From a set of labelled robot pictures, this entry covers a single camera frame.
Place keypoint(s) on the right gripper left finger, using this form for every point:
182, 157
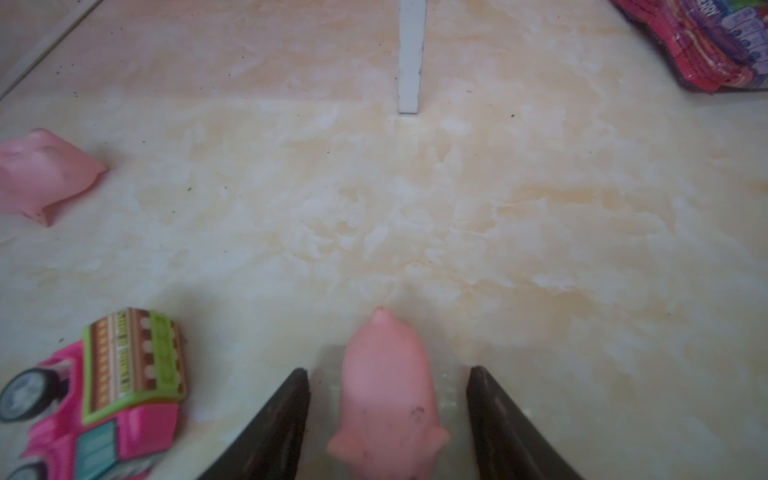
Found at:
269, 447

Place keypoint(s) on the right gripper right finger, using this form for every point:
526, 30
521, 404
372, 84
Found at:
506, 443

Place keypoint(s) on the pink square toy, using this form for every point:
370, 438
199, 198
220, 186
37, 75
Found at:
42, 169

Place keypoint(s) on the wooden two-tier shelf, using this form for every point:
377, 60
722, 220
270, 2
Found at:
412, 24

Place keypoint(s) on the pink toy car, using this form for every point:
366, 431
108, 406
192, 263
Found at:
104, 407

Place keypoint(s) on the purple candy bag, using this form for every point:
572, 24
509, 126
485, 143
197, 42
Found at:
713, 45

